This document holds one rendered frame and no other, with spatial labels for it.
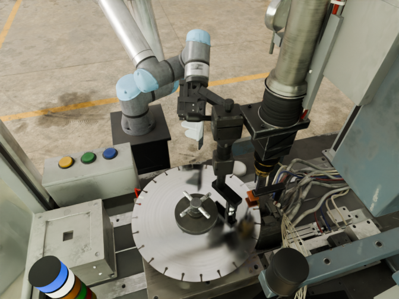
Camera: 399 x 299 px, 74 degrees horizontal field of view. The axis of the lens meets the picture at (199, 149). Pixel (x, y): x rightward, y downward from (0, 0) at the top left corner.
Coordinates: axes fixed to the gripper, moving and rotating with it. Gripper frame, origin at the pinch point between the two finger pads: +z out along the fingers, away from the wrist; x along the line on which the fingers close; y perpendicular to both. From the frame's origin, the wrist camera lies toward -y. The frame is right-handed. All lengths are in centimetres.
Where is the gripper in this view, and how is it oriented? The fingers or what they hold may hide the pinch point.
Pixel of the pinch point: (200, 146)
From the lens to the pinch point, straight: 77.2
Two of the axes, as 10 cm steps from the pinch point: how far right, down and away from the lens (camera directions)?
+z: -0.4, 9.9, -1.5
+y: -10.0, -0.4, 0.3
